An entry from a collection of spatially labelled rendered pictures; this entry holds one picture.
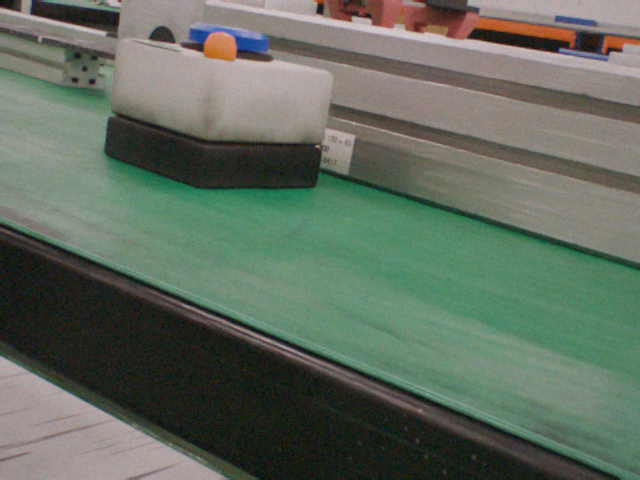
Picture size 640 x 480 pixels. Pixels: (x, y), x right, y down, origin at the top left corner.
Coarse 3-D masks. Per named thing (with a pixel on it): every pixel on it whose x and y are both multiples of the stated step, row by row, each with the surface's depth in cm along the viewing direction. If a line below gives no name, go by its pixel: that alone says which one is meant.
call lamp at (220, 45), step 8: (208, 40) 48; (216, 40) 48; (224, 40) 48; (232, 40) 48; (208, 48) 48; (216, 48) 48; (224, 48) 48; (232, 48) 48; (208, 56) 48; (216, 56) 48; (224, 56) 48; (232, 56) 48
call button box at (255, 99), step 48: (144, 48) 51; (192, 48) 51; (144, 96) 51; (192, 96) 48; (240, 96) 49; (288, 96) 51; (144, 144) 51; (192, 144) 49; (240, 144) 50; (288, 144) 52
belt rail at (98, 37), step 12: (0, 12) 126; (12, 12) 128; (24, 24) 122; (36, 24) 120; (48, 24) 119; (60, 24) 119; (72, 36) 115; (84, 36) 114; (96, 36) 112; (108, 60) 111
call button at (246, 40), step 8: (200, 24) 51; (208, 24) 52; (192, 32) 51; (200, 32) 51; (208, 32) 51; (216, 32) 51; (224, 32) 51; (232, 32) 51; (240, 32) 51; (248, 32) 51; (256, 32) 52; (192, 40) 51; (200, 40) 51; (240, 40) 51; (248, 40) 51; (256, 40) 51; (264, 40) 52; (240, 48) 51; (248, 48) 51; (256, 48) 51; (264, 48) 52
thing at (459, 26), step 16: (416, 0) 83; (432, 0) 82; (448, 0) 84; (464, 0) 85; (416, 16) 89; (432, 16) 88; (448, 16) 87; (464, 16) 86; (416, 32) 90; (448, 32) 87; (464, 32) 87
